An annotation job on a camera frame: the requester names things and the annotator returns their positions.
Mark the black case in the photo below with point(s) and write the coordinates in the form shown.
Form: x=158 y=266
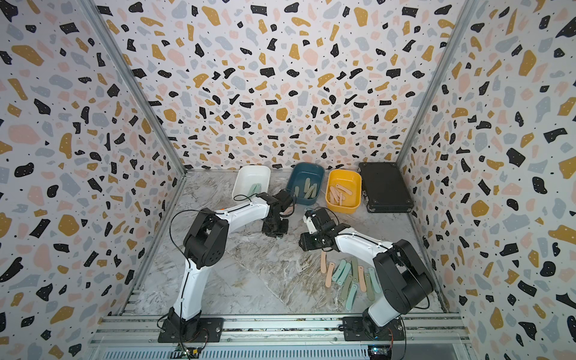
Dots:
x=384 y=189

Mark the yellow storage box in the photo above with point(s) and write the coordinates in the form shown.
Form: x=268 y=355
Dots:
x=353 y=181

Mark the dark teal storage box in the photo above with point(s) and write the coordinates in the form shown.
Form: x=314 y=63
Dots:
x=300 y=172

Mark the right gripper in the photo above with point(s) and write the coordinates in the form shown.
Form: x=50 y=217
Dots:
x=304 y=242

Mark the mint knife lowest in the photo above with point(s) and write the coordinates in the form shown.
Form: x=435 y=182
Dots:
x=353 y=289

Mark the olive knife bottom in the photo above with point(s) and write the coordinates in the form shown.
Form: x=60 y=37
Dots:
x=355 y=269

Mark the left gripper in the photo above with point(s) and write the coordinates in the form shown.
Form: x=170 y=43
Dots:
x=283 y=231

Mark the olive knife lowest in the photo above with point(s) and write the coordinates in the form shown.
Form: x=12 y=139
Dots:
x=345 y=289

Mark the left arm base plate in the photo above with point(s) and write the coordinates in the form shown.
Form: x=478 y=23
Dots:
x=202 y=329

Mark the mint knife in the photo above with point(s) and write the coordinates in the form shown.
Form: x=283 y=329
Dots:
x=339 y=270
x=346 y=268
x=374 y=280
x=251 y=190
x=258 y=188

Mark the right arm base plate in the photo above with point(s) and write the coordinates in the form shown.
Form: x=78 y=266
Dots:
x=362 y=328

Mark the pink knife beside olive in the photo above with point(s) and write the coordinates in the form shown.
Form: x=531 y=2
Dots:
x=323 y=262

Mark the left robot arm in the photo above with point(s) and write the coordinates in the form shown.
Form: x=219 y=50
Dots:
x=204 y=246

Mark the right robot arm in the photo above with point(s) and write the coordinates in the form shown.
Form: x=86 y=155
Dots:
x=400 y=272

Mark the white storage box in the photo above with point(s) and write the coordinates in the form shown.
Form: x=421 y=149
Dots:
x=247 y=176

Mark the aluminium front rail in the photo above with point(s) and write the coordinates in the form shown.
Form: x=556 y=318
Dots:
x=304 y=336

